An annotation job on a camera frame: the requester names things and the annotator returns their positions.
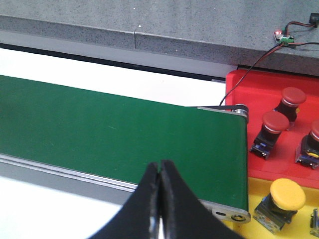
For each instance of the small green circuit board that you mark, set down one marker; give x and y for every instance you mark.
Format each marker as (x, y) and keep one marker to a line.
(281, 38)

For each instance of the green conveyor belt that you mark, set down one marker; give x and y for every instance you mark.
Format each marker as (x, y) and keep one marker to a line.
(117, 137)

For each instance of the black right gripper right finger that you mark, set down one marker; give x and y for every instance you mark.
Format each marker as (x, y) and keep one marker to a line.
(183, 215)

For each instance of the grey stone counter slab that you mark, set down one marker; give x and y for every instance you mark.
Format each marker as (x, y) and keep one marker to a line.
(184, 35)

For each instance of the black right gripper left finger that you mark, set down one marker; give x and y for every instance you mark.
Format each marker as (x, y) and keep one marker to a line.
(139, 216)

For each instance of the conveyor end roller plate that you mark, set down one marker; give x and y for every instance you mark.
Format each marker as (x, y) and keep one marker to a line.
(227, 213)

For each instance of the aluminium conveyor side rail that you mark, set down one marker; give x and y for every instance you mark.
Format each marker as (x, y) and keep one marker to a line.
(67, 173)

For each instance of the red mushroom push button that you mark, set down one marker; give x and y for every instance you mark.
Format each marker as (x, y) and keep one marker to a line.
(273, 124)
(292, 97)
(309, 147)

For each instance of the yellow plastic tray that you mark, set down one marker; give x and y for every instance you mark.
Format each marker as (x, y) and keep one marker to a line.
(299, 228)

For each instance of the yellow mushroom push button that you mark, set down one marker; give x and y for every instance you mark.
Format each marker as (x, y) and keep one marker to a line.
(277, 209)
(314, 223)

